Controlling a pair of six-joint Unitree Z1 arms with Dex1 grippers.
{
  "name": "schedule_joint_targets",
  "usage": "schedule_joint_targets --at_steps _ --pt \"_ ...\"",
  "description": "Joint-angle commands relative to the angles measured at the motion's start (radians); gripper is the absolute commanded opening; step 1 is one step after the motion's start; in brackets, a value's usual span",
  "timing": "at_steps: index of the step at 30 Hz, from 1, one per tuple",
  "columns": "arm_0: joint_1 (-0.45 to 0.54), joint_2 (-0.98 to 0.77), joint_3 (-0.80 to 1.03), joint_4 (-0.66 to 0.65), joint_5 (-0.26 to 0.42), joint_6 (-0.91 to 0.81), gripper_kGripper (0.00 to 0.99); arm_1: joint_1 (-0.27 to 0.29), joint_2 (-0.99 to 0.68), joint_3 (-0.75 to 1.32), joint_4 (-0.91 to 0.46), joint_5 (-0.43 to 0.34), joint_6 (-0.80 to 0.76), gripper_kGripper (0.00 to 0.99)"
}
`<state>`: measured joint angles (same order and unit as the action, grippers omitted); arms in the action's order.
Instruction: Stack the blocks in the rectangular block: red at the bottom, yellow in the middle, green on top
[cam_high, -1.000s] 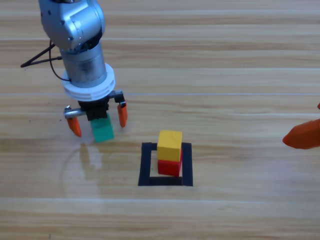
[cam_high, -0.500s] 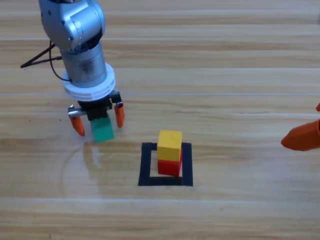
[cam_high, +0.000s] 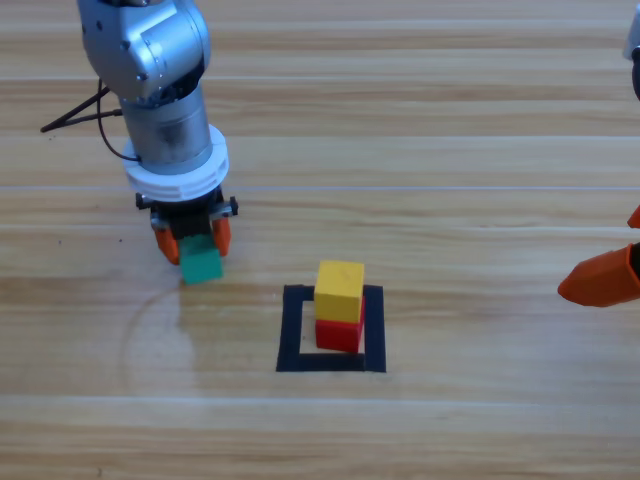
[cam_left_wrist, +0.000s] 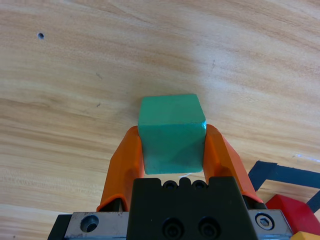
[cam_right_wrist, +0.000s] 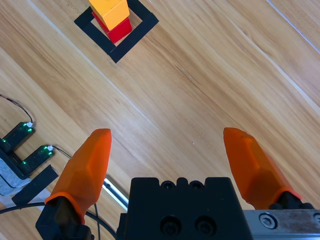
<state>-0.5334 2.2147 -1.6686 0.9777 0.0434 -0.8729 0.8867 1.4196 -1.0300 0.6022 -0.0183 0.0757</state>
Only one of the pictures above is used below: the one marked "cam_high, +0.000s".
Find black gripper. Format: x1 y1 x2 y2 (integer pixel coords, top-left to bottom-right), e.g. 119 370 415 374
134 184 240 266

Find green cube block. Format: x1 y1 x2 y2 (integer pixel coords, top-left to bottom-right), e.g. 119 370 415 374
178 233 225 286

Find yellow cube block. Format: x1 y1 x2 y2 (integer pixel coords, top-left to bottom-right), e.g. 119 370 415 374
313 259 366 321

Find red cube block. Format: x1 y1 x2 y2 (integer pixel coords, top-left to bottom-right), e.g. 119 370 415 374
314 294 366 355

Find black tape square outline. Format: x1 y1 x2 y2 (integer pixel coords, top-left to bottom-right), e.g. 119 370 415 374
275 284 388 374

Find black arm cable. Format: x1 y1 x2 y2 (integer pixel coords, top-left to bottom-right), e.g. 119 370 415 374
39 79 131 164

